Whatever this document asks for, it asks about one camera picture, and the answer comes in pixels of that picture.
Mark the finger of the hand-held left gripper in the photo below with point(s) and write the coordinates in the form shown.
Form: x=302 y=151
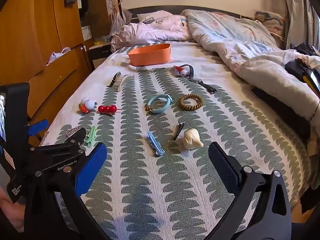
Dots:
x=37 y=127
x=75 y=137

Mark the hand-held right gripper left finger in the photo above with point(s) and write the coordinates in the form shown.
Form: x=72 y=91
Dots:
x=91 y=168

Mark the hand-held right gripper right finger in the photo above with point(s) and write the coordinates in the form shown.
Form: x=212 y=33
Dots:
x=223 y=167

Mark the rhinestone hair clip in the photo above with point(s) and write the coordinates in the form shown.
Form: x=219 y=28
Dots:
x=72 y=132

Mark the green hair clip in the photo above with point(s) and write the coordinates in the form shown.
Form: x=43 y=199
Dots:
x=92 y=136

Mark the carrot pompom hair clip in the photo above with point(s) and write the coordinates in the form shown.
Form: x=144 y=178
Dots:
x=88 y=104

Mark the cream claw hair clip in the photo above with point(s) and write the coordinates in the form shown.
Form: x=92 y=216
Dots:
x=190 y=138

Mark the blue hair clip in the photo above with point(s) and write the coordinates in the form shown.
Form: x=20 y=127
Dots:
x=155 y=143

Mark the person's left hand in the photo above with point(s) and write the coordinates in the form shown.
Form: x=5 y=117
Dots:
x=11 y=217

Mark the red ball hair clip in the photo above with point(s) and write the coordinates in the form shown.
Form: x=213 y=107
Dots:
x=107 y=109

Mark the black comb hair clip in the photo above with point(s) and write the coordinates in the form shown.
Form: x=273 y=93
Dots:
x=179 y=131

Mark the clear plastic hair claw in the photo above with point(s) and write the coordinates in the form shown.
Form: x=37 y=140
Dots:
x=123 y=82

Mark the white plastic bag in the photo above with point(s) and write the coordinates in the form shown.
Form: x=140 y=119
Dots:
x=58 y=53

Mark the black wrist watch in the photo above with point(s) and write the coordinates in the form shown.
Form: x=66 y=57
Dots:
x=206 y=86

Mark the wooden wardrobe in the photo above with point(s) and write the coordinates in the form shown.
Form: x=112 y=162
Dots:
x=37 y=42

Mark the bedside nightstand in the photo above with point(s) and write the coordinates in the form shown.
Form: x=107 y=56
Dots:
x=100 y=52

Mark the white storage box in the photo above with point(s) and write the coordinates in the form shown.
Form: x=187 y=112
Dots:
x=86 y=33

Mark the santa hair clip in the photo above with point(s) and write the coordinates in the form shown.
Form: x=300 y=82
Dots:
x=180 y=70

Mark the orange plastic basket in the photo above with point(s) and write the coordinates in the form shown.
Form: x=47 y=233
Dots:
x=150 y=56

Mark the clear hanging plastic bag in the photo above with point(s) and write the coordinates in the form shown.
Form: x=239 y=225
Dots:
x=117 y=22

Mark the printed pastel comforter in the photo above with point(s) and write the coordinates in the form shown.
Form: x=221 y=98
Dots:
x=237 y=45

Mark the black and yellow bag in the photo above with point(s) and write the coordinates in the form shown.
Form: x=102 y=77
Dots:
x=303 y=72

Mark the pink crumpled quilt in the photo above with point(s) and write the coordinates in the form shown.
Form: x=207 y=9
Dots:
x=150 y=32

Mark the white pillow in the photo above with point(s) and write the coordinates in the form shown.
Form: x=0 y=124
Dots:
x=157 y=15

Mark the printed pillow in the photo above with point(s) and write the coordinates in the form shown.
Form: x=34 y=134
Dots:
x=271 y=22

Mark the dark bed headboard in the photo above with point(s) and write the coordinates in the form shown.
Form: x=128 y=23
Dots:
x=200 y=7

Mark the grey curtain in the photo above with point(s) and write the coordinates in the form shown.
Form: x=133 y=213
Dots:
x=295 y=5

